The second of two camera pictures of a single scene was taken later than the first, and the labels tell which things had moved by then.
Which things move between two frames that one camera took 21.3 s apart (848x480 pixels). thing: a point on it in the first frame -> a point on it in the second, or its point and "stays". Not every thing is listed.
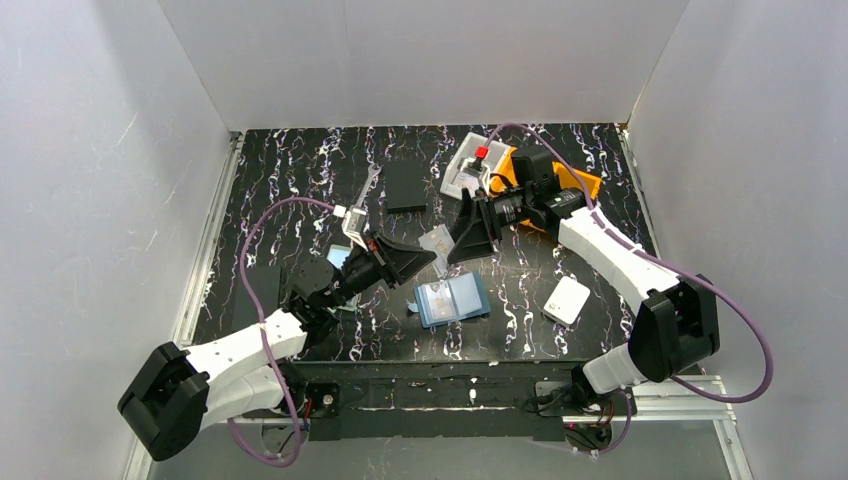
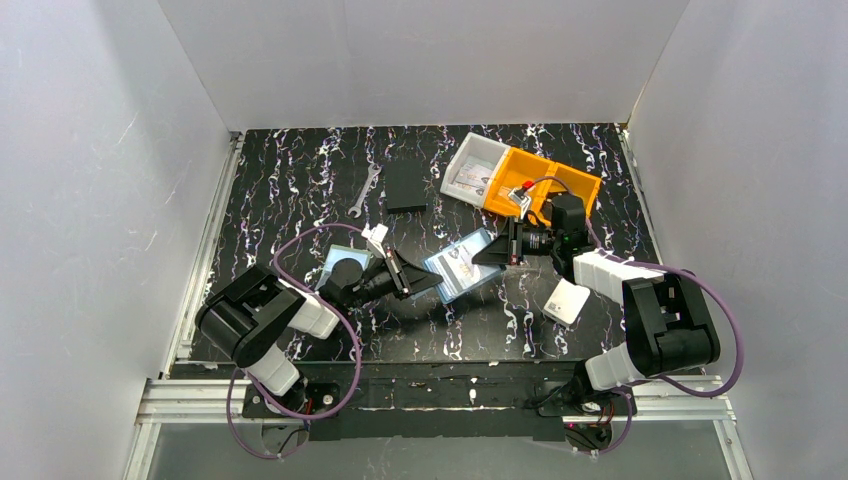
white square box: (566, 301) stays
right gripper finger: (475, 230) -> (505, 249)
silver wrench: (372, 171) stays
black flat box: (405, 186) stays
